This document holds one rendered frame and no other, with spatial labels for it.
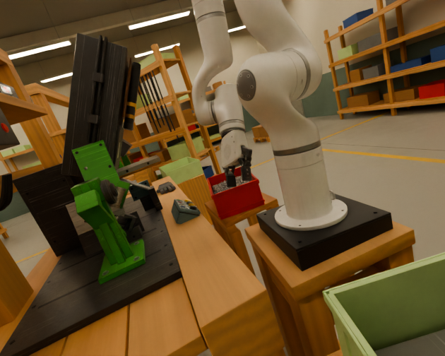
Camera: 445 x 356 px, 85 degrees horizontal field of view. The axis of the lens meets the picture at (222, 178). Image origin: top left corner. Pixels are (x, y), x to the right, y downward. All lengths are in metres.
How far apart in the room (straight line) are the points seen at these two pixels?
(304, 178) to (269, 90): 0.23
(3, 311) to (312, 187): 0.89
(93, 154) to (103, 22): 7.64
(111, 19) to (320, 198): 8.24
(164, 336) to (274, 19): 0.70
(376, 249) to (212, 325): 0.39
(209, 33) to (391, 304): 0.75
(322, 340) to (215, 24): 0.86
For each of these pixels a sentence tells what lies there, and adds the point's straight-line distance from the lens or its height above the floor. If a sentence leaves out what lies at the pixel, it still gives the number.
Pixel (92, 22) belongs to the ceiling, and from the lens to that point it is 8.59.
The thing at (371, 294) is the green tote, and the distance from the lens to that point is 0.43.
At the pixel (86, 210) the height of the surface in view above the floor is 1.11.
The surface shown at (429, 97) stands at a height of 0.28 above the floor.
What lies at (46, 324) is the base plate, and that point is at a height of 0.90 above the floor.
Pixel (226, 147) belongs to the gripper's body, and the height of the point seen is 1.12.
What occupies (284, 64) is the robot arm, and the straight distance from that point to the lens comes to 0.59.
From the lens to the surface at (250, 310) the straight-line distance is 0.52.
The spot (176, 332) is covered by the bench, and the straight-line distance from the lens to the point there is 0.55.
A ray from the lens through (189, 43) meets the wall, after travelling 10.70.
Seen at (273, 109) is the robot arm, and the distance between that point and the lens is 0.57.
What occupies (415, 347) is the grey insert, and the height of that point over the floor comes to 0.85.
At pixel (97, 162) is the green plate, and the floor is 1.20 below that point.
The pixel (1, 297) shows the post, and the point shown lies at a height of 0.95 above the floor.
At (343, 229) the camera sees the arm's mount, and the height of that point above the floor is 0.90.
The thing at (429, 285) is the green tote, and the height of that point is 0.92.
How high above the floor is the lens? 1.24
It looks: 15 degrees down
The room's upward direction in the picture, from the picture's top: 19 degrees counter-clockwise
